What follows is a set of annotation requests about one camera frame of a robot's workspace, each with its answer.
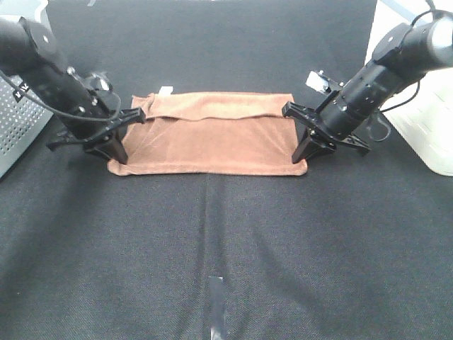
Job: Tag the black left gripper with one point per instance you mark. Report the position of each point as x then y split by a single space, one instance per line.
91 123

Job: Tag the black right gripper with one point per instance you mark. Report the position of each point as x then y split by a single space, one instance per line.
326 127

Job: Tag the brown towel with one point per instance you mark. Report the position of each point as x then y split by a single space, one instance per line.
234 133

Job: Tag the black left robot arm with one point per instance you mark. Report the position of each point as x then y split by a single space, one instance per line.
30 56

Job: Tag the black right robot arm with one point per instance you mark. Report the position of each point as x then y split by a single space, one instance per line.
401 58

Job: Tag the grey perforated laundry basket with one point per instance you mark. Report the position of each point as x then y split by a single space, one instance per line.
21 119

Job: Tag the black table cloth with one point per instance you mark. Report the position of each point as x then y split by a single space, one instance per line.
360 247

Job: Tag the white storage bin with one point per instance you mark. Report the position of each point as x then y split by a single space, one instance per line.
426 122

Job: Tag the grey tape strip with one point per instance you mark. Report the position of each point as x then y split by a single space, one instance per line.
217 308

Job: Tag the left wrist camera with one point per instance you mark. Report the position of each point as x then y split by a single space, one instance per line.
97 84

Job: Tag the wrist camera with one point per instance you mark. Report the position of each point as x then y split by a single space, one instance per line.
320 82
97 84

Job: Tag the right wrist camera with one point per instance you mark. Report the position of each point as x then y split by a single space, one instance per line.
320 82

